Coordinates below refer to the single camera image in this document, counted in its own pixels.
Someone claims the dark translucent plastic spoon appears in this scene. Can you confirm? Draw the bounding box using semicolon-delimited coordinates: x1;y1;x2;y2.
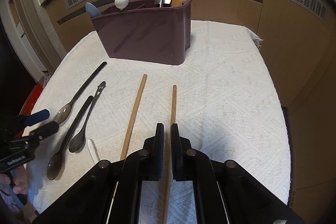
47;96;93;180

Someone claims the long black-handled translucent spoon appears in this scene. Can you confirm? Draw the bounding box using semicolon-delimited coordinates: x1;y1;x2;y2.
54;61;107;124

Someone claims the smiley-face metal spoon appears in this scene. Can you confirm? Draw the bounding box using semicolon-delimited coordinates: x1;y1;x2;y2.
69;81;106;153

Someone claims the person's left hand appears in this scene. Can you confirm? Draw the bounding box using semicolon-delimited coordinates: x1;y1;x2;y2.
1;165;28;195

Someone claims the wooden chopstick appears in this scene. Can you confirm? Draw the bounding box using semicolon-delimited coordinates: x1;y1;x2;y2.
120;74;147;160
162;85;177;224

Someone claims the white textured table cloth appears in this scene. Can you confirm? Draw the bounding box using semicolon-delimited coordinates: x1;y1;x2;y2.
26;20;291;214

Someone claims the white round ladle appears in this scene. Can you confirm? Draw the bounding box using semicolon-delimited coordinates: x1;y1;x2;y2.
114;0;129;11

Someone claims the maroon plastic utensil caddy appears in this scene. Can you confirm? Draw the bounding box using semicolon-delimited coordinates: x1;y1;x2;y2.
91;0;192;65

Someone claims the white plastic spoon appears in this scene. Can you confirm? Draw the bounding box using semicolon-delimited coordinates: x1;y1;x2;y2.
87;139;100;165

